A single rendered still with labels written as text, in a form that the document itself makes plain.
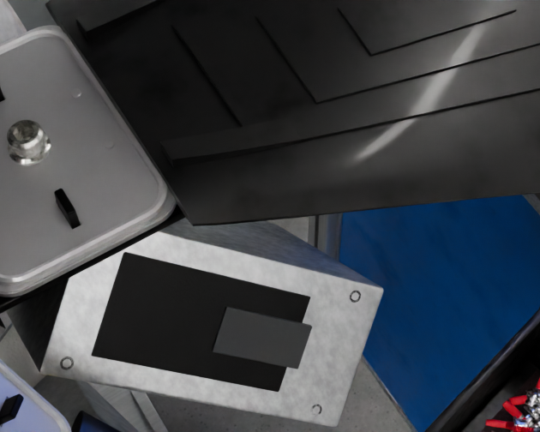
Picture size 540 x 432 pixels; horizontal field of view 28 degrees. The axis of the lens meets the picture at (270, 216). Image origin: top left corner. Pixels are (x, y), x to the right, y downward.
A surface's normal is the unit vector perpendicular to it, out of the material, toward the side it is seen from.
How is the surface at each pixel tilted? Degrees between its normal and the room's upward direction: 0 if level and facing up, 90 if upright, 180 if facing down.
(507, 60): 15
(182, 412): 0
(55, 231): 0
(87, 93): 0
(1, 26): 50
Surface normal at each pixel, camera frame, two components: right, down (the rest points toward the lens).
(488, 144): 0.20, -0.31
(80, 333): 0.39, 0.22
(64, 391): -0.58, -0.69
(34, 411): 0.79, -0.39
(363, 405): -0.02, -0.51
